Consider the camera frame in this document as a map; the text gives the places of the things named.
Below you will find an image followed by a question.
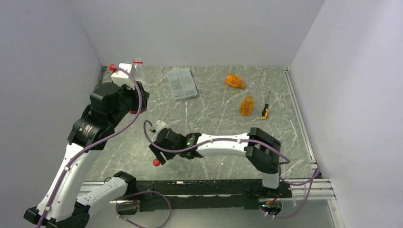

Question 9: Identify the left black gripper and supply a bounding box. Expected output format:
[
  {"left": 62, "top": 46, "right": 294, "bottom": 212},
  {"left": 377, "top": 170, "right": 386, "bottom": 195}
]
[{"left": 108, "top": 80, "right": 149, "bottom": 127}]

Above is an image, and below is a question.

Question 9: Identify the red bottle cap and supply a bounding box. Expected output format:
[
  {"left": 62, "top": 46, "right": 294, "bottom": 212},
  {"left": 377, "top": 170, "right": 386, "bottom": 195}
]
[{"left": 153, "top": 159, "right": 160, "bottom": 166}]

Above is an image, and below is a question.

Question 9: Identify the clear bottle red label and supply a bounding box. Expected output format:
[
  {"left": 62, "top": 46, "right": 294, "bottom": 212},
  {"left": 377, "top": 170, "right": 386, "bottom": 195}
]
[{"left": 132, "top": 58, "right": 149, "bottom": 85}]

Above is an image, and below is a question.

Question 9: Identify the orange juice bottle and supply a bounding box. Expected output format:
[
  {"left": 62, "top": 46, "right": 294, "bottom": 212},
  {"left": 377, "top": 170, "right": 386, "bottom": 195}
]
[
  {"left": 224, "top": 73, "right": 246, "bottom": 89},
  {"left": 240, "top": 95, "right": 254, "bottom": 116}
]

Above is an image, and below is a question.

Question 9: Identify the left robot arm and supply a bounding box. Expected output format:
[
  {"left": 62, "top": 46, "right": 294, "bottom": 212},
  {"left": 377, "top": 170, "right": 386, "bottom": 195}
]
[{"left": 23, "top": 82, "right": 149, "bottom": 228}]

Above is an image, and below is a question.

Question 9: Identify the clear plastic screw box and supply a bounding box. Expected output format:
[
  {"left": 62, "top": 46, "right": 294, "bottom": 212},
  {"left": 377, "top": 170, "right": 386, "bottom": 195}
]
[{"left": 167, "top": 67, "right": 198, "bottom": 101}]

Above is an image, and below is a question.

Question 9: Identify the yellow black screwdriver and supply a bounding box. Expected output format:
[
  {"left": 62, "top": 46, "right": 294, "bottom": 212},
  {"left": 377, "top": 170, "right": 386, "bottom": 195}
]
[{"left": 261, "top": 91, "right": 271, "bottom": 120}]

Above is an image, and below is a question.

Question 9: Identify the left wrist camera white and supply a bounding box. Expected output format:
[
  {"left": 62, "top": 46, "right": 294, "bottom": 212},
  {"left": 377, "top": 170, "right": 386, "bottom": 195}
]
[{"left": 109, "top": 63, "right": 135, "bottom": 89}]

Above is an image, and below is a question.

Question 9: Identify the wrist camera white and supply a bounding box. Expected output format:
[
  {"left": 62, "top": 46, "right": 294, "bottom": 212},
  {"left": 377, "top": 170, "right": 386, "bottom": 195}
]
[
  {"left": 109, "top": 63, "right": 135, "bottom": 89},
  {"left": 149, "top": 120, "right": 166, "bottom": 133}
]

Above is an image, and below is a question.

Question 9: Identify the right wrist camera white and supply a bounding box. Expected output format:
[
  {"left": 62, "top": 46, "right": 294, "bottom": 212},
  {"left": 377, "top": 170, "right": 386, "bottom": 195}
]
[{"left": 149, "top": 120, "right": 166, "bottom": 133}]

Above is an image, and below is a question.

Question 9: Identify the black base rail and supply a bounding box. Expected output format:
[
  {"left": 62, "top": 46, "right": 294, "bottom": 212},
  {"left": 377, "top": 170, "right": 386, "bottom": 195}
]
[{"left": 117, "top": 179, "right": 292, "bottom": 212}]

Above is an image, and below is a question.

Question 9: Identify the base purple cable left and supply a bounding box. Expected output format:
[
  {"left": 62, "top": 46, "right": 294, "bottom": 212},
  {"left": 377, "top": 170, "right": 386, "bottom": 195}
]
[{"left": 115, "top": 190, "right": 171, "bottom": 228}]

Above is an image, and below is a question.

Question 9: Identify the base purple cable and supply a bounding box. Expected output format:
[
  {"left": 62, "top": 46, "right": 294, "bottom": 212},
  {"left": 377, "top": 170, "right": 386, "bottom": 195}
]
[
  {"left": 260, "top": 168, "right": 320, "bottom": 220},
  {"left": 115, "top": 190, "right": 171, "bottom": 228}
]

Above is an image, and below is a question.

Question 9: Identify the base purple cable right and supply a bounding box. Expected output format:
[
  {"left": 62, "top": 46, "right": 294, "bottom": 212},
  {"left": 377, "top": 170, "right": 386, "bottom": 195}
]
[{"left": 260, "top": 168, "right": 320, "bottom": 220}]

